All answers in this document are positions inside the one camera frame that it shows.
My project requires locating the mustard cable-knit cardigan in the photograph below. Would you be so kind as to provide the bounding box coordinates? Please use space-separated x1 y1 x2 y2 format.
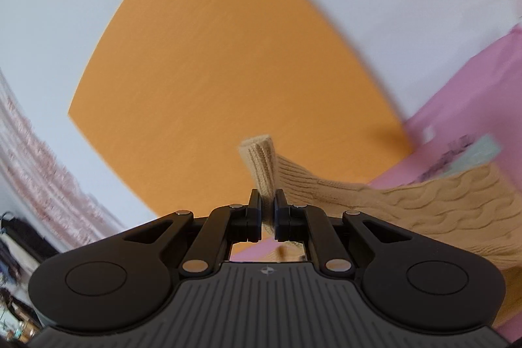
239 135 521 326

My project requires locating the orange headboard panel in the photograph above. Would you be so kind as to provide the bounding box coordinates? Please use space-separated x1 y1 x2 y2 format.
69 0 411 216

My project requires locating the beige floral curtain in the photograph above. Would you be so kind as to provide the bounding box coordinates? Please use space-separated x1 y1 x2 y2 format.
1 78 124 249

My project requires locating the pink printed bed sheet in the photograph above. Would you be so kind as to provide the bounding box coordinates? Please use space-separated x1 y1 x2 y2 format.
368 27 521 340

